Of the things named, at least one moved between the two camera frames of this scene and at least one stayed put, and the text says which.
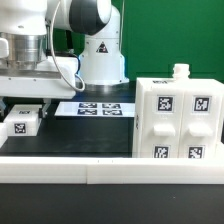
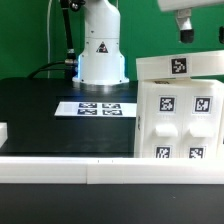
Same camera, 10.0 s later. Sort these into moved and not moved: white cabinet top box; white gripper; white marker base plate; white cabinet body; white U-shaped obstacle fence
Moved: white cabinet top box; white gripper
Not moved: white marker base plate; white U-shaped obstacle fence; white cabinet body
